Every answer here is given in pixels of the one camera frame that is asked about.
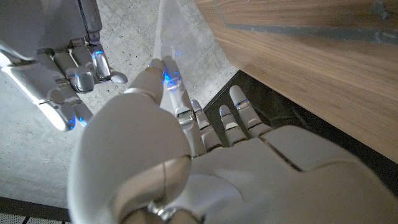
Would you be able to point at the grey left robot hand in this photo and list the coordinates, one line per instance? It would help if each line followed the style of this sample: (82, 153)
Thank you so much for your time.
(217, 180)

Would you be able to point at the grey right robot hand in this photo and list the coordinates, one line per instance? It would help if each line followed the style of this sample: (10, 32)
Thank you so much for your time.
(40, 37)

